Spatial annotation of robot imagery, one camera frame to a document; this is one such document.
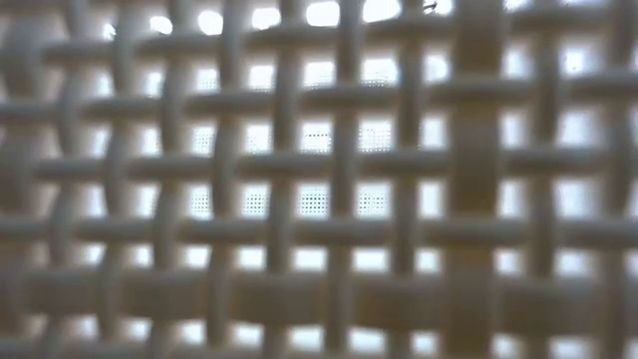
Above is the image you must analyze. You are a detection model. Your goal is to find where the large white perforated bin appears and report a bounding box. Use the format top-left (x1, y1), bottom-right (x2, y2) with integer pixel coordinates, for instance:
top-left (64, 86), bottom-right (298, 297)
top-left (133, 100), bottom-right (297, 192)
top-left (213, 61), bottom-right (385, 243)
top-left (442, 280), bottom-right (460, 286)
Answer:
top-left (0, 0), bottom-right (638, 359)

